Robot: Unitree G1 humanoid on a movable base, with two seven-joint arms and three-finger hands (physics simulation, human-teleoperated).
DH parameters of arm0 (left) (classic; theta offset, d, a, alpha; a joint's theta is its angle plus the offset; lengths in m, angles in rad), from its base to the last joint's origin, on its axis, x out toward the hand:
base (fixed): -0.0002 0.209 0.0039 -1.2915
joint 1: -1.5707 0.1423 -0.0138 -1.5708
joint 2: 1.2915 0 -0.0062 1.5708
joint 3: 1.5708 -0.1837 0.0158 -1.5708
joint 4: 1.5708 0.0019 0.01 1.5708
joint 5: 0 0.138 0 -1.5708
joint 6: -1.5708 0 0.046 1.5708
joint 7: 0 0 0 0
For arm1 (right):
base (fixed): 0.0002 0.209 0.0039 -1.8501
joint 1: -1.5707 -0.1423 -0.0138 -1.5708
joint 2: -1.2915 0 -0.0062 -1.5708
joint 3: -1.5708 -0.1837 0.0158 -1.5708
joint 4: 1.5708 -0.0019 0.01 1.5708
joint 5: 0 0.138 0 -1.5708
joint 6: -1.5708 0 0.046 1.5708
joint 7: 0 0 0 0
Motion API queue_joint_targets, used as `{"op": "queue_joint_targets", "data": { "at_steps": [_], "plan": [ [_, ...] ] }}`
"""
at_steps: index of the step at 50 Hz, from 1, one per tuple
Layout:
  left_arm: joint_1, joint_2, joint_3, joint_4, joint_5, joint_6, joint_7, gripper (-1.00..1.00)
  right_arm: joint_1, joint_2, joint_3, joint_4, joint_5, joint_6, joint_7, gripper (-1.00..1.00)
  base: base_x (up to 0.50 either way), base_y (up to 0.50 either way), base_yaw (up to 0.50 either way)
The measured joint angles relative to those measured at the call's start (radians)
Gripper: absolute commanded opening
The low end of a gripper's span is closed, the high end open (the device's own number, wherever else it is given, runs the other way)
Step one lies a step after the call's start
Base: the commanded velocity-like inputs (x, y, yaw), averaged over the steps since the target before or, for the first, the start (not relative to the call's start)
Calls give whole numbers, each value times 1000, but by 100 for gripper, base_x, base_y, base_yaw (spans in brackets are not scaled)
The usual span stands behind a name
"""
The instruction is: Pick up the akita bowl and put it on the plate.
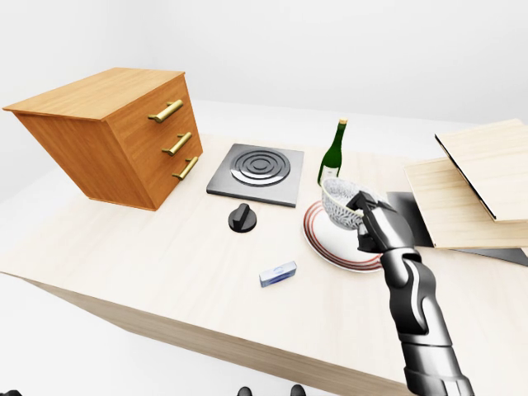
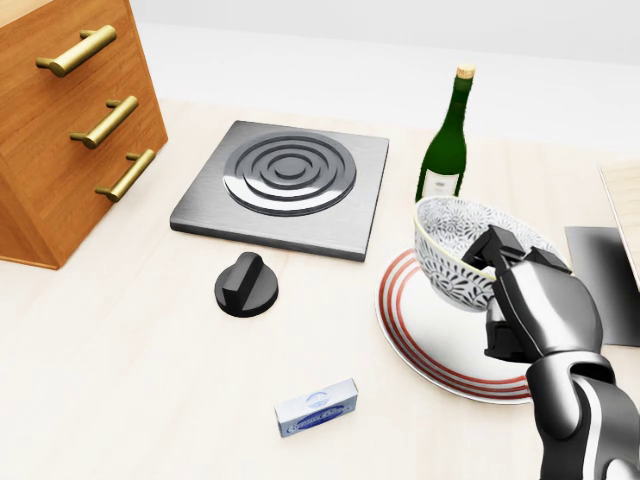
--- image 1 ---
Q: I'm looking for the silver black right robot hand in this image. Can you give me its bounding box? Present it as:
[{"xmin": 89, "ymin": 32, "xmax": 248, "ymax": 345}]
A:
[{"xmin": 345, "ymin": 190, "xmax": 417, "ymax": 255}]

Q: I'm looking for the small blue white box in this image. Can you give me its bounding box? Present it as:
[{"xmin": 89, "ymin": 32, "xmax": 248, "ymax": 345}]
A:
[{"xmin": 259, "ymin": 260, "xmax": 299, "ymax": 289}]

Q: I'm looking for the flat dark stove plate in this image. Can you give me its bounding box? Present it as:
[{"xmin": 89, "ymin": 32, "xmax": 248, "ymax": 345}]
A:
[{"xmin": 205, "ymin": 143, "xmax": 305, "ymax": 209}]

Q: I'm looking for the green wine bottle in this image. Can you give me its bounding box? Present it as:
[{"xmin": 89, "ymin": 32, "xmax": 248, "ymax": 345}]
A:
[{"xmin": 317, "ymin": 118, "xmax": 350, "ymax": 187}]

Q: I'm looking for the round black stove knob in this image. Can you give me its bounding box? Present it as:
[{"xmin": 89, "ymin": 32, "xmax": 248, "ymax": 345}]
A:
[{"xmin": 228, "ymin": 202, "xmax": 259, "ymax": 235}]

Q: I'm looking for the brass drawer handle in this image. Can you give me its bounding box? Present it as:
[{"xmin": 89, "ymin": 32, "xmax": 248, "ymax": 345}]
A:
[
  {"xmin": 161, "ymin": 131, "xmax": 193, "ymax": 157},
  {"xmin": 172, "ymin": 156, "xmax": 200, "ymax": 181},
  {"xmin": 148, "ymin": 99, "xmax": 185, "ymax": 124}
]

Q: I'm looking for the large pale wooden board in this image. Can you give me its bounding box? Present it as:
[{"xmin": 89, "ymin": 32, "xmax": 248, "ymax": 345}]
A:
[{"xmin": 403, "ymin": 156, "xmax": 528, "ymax": 251}]

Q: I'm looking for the wooden cabinet drawer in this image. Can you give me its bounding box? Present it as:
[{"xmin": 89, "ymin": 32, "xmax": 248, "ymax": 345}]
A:
[
  {"xmin": 138, "ymin": 126, "xmax": 205, "ymax": 211},
  {"xmin": 102, "ymin": 73, "xmax": 193, "ymax": 152},
  {"xmin": 120, "ymin": 100, "xmax": 198, "ymax": 182}
]

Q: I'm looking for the patterned white bowl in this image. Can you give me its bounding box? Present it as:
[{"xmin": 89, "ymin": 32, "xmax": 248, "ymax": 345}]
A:
[{"xmin": 321, "ymin": 177, "xmax": 372, "ymax": 232}]

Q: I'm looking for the pale wooden board, dark edge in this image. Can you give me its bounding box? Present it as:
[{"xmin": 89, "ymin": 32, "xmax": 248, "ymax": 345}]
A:
[{"xmin": 434, "ymin": 118, "xmax": 528, "ymax": 224}]

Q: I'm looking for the white plate with red rings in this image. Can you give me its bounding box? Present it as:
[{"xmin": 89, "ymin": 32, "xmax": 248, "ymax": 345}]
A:
[{"xmin": 303, "ymin": 199, "xmax": 387, "ymax": 274}]

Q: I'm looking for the wooden cabinet with drawers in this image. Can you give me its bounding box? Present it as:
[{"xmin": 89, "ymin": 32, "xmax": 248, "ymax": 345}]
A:
[{"xmin": 2, "ymin": 68, "xmax": 205, "ymax": 212}]

